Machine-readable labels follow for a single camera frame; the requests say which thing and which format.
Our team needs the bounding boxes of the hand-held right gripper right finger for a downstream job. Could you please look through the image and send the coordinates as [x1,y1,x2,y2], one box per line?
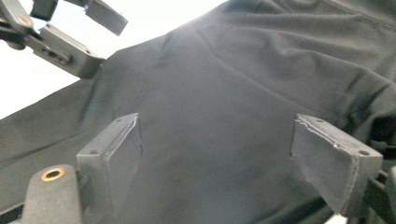
[289,113,384,218]

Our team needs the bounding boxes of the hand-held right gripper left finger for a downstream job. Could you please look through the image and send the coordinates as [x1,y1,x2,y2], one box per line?
[76,112,144,218]

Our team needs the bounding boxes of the black pants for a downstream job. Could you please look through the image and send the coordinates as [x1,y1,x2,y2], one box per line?
[0,0,396,224]

